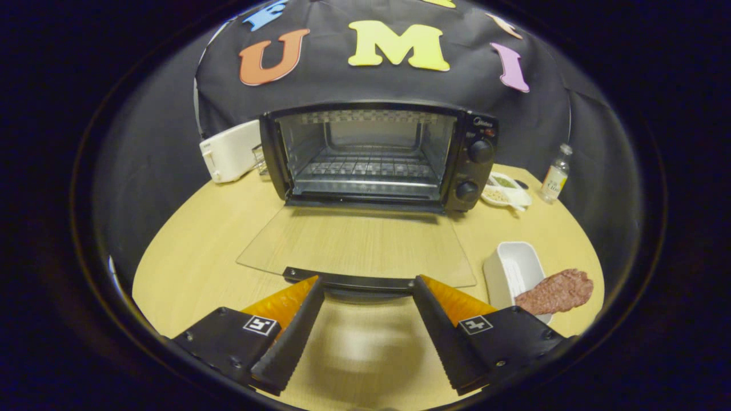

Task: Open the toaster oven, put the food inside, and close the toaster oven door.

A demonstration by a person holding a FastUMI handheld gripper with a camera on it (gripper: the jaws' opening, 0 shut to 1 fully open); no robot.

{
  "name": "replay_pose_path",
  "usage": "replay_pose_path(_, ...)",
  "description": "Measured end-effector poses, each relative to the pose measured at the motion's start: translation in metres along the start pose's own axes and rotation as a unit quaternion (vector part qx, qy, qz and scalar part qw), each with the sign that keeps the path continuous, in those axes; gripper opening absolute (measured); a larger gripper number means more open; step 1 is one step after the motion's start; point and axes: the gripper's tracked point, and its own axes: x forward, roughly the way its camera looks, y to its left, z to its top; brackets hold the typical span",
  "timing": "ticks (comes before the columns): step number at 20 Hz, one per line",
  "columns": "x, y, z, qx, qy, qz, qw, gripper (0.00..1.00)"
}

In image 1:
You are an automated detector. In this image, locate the white divided dish with grains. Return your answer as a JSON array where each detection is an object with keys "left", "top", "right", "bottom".
[{"left": 481, "top": 172, "right": 533, "bottom": 212}]

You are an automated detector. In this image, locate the small white rectangular dish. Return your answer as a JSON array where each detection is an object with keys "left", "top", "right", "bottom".
[{"left": 483, "top": 241, "right": 553, "bottom": 325}]

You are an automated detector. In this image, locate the small clear glass bottle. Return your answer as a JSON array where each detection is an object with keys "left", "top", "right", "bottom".
[{"left": 540, "top": 143, "right": 573, "bottom": 204}]

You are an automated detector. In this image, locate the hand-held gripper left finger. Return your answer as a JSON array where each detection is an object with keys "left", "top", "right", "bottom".
[{"left": 171, "top": 276, "right": 325, "bottom": 396}]

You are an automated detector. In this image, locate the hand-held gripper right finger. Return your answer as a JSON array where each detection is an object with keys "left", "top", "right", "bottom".
[{"left": 412, "top": 275, "right": 566, "bottom": 396}]

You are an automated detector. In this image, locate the brown meat slice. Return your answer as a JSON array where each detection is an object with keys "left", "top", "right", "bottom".
[{"left": 515, "top": 269, "right": 595, "bottom": 316}]

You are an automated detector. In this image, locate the white pop-up toaster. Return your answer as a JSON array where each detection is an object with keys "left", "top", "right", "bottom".
[{"left": 199, "top": 120, "right": 263, "bottom": 183}]

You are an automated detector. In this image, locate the black toaster oven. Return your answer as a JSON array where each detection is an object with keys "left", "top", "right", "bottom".
[{"left": 237, "top": 102, "right": 499, "bottom": 302}]

